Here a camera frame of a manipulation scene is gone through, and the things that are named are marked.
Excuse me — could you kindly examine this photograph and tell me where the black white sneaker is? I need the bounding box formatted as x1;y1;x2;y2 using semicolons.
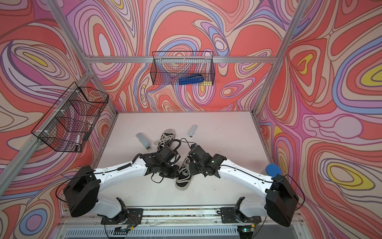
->
175;157;193;191
154;129;175;150

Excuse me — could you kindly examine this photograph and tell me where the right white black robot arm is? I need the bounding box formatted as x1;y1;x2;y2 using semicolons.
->
188;144;299;227

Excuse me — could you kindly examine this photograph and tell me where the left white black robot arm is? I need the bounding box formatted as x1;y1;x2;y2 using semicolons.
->
63;146;180;224

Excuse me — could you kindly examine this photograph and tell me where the small grey white device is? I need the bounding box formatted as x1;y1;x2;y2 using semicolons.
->
189;125;198;138

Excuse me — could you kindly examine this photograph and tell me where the yellow item in basket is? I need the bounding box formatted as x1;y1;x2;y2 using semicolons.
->
201;81;213;86

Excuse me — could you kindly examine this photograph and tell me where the blue tool in basket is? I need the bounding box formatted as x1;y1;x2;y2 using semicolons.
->
178;74;205;85

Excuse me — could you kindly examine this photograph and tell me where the white marker in basket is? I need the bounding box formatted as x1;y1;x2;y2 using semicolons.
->
75;135;80;151

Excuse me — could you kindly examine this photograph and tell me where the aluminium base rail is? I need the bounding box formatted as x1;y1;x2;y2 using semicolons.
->
61;205;302;228

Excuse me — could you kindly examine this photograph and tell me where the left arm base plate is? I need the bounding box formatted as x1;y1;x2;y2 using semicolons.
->
101;208;143;226

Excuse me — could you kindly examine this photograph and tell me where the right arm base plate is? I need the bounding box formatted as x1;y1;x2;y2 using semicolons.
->
216;207;262;225

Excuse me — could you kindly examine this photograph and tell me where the black wire basket back wall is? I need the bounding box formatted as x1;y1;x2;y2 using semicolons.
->
150;50;215;86

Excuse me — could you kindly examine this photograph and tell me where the black wire basket wall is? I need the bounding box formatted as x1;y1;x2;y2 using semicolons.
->
31;83;109;153
150;50;215;86

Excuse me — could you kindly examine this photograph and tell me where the black wire basket left wall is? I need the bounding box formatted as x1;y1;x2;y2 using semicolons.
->
31;83;109;153

